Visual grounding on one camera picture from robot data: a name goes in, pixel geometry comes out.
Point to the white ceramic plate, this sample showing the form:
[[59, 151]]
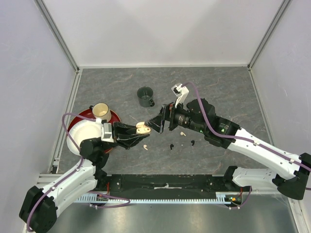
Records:
[[84, 129]]

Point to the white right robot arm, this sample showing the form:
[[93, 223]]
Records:
[[288, 173]]

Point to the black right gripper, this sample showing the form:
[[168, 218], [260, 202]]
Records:
[[171, 111]]

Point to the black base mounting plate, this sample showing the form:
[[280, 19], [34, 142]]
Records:
[[162, 187]]

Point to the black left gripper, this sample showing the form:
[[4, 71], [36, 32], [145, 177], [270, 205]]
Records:
[[126, 136]]

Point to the dark green mug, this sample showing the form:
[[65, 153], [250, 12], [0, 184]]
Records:
[[145, 96]]

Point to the white slotted cable duct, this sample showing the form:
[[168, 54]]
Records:
[[93, 199]]

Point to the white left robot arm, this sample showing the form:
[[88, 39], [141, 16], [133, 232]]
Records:
[[42, 206]]

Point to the beige ceramic cup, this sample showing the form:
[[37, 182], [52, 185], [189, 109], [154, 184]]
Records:
[[102, 111]]

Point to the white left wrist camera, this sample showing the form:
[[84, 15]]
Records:
[[107, 133]]

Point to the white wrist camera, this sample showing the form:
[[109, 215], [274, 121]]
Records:
[[107, 133], [181, 93]]

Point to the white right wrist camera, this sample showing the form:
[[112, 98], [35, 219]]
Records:
[[181, 93]]

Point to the beige earbuds charging case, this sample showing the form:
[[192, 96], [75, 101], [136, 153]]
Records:
[[141, 128]]

